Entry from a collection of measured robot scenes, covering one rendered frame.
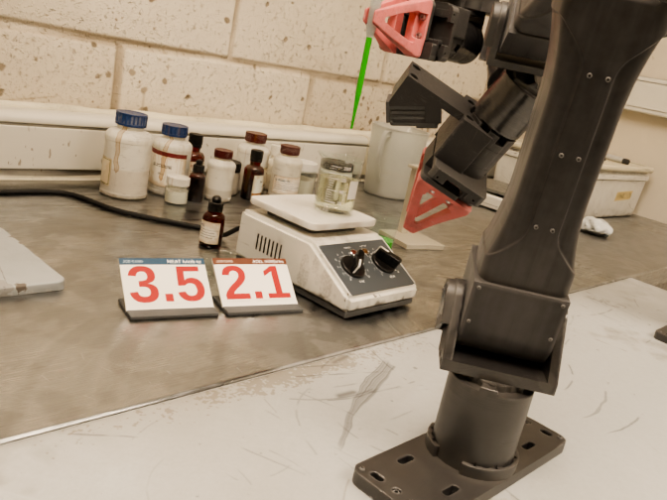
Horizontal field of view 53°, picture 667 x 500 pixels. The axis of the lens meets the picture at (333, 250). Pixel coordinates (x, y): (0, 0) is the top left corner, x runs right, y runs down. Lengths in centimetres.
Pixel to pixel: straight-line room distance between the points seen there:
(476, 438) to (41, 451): 29
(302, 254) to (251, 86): 65
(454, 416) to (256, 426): 15
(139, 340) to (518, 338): 33
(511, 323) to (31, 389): 35
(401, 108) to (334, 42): 82
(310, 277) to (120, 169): 42
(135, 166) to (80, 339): 49
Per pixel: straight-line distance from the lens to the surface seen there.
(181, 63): 128
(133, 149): 107
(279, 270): 77
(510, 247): 47
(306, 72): 147
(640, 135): 216
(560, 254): 47
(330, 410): 57
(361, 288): 76
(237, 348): 64
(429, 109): 70
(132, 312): 68
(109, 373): 58
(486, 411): 50
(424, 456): 52
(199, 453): 49
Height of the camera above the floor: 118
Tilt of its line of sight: 16 degrees down
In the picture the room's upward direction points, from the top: 12 degrees clockwise
